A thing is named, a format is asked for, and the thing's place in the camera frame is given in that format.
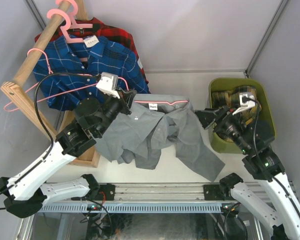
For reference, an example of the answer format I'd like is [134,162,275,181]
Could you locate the pink wire hanger grey shirt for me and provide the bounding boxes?
[117,76,191,106]

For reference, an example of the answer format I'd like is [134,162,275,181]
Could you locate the yellow plaid shirt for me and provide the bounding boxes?
[211,85,262,128]

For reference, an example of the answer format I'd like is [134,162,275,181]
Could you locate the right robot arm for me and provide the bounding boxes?
[194,100,300,240]

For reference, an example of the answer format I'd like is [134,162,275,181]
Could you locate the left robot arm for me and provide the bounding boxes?
[0,90,137,219]

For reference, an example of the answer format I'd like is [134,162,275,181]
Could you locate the blue plaid shirt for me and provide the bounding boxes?
[33,36,150,111]

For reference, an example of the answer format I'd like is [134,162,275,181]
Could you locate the red plaid shirt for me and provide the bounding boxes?
[33,18,149,93]

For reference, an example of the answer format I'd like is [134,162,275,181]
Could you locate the pink plastic hanger blue shirt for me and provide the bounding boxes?
[47,6,93,44]

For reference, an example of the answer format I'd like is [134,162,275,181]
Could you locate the green plastic basket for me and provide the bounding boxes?
[208,77,276,154]

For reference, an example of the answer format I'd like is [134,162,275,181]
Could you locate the white paper price tag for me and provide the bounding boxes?
[83,35,99,48]

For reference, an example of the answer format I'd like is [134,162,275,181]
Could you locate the wooden clothes rack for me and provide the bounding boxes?
[0,0,101,169]

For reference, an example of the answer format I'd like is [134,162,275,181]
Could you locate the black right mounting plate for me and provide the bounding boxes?
[203,184,231,201]

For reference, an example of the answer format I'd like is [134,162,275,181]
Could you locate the black mounting plate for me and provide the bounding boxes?
[88,183,116,201]
[203,184,231,201]

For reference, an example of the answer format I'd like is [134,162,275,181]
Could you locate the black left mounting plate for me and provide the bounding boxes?
[88,183,116,201]

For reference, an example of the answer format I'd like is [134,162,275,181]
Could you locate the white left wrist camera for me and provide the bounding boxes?
[96,72,120,99]

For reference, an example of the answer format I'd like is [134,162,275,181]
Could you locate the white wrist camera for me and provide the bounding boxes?
[232,92,256,115]
[96,72,120,99]

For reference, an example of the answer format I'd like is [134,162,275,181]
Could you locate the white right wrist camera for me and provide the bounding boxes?
[232,92,256,115]

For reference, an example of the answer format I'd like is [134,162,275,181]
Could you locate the black left camera cable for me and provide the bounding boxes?
[0,72,101,211]

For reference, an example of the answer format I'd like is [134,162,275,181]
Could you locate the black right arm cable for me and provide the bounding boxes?
[241,96,300,226]

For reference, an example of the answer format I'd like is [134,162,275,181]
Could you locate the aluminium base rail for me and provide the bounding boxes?
[97,181,273,204]

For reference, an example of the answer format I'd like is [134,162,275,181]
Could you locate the grey slotted cable duct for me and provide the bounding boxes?
[40,201,223,214]

